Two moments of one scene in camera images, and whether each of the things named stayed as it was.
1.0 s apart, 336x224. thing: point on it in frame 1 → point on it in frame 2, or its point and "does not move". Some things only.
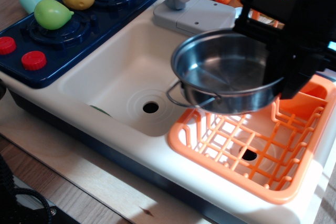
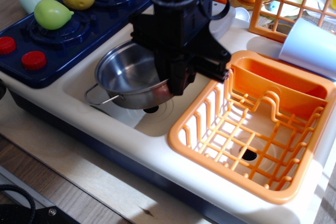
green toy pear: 51,14 does not move
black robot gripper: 301,49 → 177,33
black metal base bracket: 58,216 does not move
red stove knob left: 8,45 does not move
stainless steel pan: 228,63 → 129,71
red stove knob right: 34,60 does not move
